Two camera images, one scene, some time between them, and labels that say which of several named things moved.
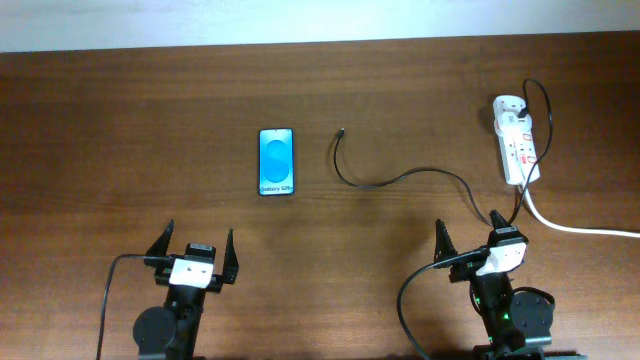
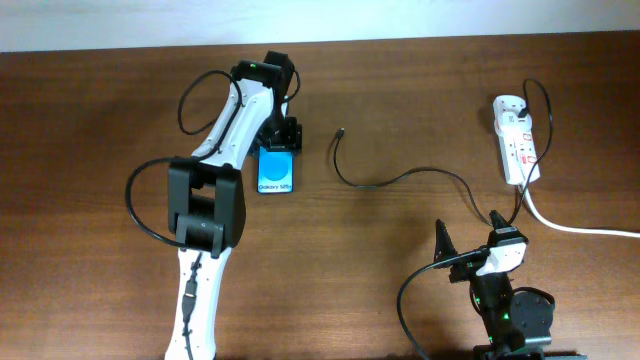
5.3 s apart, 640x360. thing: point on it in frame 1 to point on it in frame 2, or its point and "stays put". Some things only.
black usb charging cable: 458,177 stays put
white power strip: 518,151 stays put
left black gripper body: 214,287 to 281,131
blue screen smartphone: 276,176 stays put
